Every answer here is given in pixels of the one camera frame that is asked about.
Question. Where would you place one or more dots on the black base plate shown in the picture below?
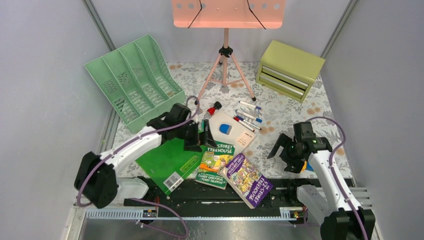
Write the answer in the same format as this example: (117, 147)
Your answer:
(193, 198)

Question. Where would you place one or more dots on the floral table mat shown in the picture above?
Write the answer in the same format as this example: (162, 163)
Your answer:
(278, 114)

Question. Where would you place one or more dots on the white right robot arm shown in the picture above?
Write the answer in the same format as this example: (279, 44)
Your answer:
(338, 212)

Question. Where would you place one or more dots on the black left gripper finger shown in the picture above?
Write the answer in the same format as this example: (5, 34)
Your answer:
(206, 138)
(192, 139)

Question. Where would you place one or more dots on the green plastic folder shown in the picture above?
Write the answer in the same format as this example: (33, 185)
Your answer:
(169, 164)

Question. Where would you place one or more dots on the blue stamp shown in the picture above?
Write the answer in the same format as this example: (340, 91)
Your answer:
(225, 129)

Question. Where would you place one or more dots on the red whiteboard marker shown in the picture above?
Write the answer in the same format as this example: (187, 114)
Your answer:
(243, 124)

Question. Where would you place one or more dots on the yellow-green drawer cabinet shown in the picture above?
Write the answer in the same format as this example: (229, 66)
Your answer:
(288, 70)

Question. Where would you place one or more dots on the blue cap whiteboard marker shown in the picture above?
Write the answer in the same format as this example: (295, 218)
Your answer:
(250, 105)

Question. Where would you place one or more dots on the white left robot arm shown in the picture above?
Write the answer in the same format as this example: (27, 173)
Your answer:
(97, 182)

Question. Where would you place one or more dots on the purple 52-storey treehouse book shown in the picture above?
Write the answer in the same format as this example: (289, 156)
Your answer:
(246, 180)

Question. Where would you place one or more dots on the red and black stamp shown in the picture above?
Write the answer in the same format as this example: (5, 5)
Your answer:
(216, 106)

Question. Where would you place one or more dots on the white sketch pad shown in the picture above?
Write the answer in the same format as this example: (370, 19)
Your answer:
(240, 137)

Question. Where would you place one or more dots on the grey cable duct rail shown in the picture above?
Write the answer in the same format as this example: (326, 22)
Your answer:
(150, 214)

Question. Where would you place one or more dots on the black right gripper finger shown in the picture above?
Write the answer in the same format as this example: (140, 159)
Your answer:
(294, 165)
(282, 141)

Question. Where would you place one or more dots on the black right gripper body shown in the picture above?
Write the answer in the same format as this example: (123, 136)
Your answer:
(291, 148)

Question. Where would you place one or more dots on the dark blue whiteboard marker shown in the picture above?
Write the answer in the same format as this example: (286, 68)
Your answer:
(248, 123)

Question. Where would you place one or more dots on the green plastic file organizer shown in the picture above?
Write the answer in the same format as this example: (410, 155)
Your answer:
(136, 81)

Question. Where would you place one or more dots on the yellow blue green toy block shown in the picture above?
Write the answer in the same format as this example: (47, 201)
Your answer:
(307, 167)

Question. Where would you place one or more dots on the teal stamp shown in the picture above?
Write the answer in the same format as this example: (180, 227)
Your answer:
(202, 126)

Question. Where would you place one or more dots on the pink music stand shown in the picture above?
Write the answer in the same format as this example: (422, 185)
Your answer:
(227, 15)

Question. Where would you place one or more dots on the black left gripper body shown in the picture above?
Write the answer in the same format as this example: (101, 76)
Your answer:
(180, 134)

